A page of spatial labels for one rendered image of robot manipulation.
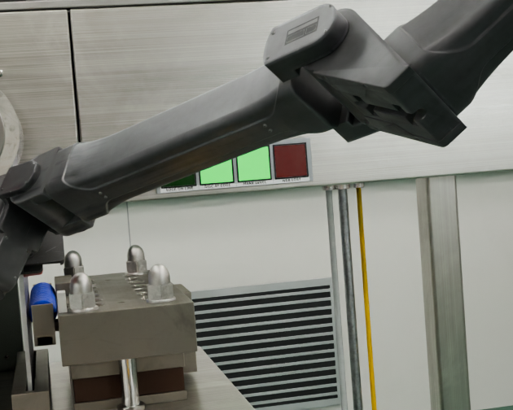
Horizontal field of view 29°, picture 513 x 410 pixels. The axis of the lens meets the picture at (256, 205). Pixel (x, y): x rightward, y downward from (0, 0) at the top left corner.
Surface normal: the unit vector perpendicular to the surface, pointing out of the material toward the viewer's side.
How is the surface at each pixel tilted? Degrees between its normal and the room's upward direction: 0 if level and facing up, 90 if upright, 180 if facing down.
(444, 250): 90
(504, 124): 90
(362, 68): 54
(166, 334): 90
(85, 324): 90
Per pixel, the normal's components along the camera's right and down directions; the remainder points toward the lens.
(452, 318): 0.21, 0.04
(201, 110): -0.66, -0.47
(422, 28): -0.51, -0.67
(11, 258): 0.70, -0.09
